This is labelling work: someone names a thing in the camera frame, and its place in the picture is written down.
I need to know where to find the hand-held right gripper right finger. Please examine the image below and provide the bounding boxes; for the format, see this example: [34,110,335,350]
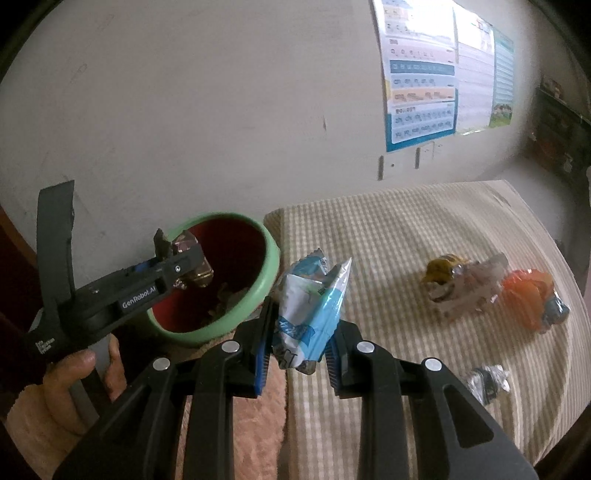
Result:
[324,322,539,480]

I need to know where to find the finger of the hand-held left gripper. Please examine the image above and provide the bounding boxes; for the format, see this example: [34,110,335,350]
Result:
[154,227,173,262]
[161,247,205,289]

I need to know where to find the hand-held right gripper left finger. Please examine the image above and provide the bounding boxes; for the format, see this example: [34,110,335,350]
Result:
[53,298,287,480]

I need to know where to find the gold foil wrapper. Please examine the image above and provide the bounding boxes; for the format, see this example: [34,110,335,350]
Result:
[170,231,216,290]

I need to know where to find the green bin with red interior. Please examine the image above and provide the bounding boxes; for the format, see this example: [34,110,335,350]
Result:
[147,212,282,348]

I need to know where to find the blue white snack wrapper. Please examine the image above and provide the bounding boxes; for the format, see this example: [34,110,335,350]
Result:
[272,249,354,376]

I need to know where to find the orange snack wrapper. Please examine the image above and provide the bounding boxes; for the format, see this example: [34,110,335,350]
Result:
[501,268,571,332]

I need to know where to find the person's left forearm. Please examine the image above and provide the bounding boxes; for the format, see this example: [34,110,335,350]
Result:
[6,382,93,464]

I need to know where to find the person's left hand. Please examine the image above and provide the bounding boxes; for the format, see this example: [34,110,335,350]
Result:
[43,331,129,437]

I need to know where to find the pink fluffy cloth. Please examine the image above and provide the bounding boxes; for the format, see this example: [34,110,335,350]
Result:
[178,360,290,480]

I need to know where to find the yellow snack wrapper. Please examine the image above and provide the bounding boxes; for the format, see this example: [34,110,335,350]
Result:
[420,254,468,296]

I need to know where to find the silver foil wrapper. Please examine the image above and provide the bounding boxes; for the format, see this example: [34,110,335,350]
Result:
[465,364,511,403]

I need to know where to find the clear plastic wrapper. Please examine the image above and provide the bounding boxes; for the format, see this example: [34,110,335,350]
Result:
[433,252,509,325]

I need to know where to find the orange canister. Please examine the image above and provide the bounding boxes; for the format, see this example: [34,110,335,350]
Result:
[537,135,563,161]

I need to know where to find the dark shelf unit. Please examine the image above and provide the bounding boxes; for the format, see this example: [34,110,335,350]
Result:
[525,75,583,177]

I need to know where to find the blue wall poster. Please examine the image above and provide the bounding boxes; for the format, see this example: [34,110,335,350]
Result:
[370,0,459,154]

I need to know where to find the white wall poster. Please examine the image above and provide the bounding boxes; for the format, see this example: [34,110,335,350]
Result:
[452,4,496,136]

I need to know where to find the green wall poster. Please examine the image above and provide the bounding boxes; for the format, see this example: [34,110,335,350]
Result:
[490,28,516,128]

